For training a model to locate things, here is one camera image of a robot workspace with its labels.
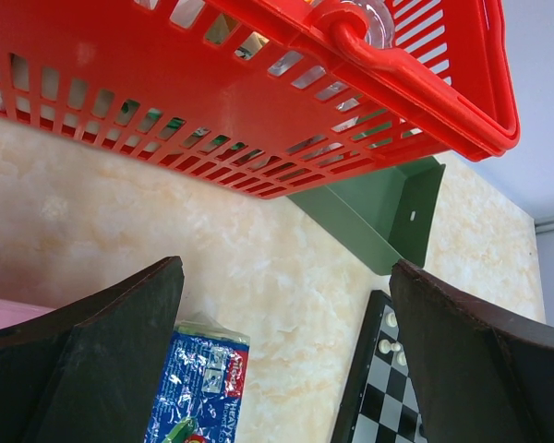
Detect dark green open box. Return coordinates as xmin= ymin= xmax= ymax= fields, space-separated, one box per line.
xmin=289 ymin=157 xmax=446 ymax=276

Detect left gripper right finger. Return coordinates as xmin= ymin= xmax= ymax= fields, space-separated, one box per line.
xmin=390 ymin=259 xmax=554 ymax=442

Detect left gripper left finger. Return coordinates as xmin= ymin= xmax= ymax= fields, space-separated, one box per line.
xmin=0 ymin=256 xmax=185 ymax=442

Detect white chess piece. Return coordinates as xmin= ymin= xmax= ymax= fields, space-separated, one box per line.
xmin=378 ymin=339 xmax=402 ymax=354
xmin=396 ymin=351 xmax=407 ymax=366
xmin=385 ymin=312 xmax=398 ymax=328

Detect black white chess board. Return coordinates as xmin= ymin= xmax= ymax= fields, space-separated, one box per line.
xmin=331 ymin=290 xmax=427 ymax=443

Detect pink open drawer box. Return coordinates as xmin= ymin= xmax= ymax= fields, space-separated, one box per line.
xmin=0 ymin=299 xmax=53 ymax=329

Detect red plastic shopping basket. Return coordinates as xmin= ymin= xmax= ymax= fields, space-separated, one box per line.
xmin=0 ymin=1 xmax=521 ymax=198

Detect blue green packaged item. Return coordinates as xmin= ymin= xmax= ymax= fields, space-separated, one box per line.
xmin=144 ymin=313 xmax=250 ymax=443

